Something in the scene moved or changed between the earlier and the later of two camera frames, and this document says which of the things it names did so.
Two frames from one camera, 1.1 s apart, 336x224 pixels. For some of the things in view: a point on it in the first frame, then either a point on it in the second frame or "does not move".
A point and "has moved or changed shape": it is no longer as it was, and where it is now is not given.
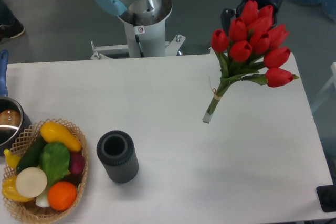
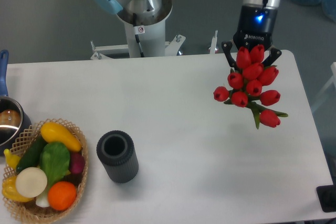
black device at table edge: x=326 y=195 does not move
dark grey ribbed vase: x=116 y=150 does not move
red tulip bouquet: x=250 y=51 has moved or changed shape
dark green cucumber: x=31 y=157 does not move
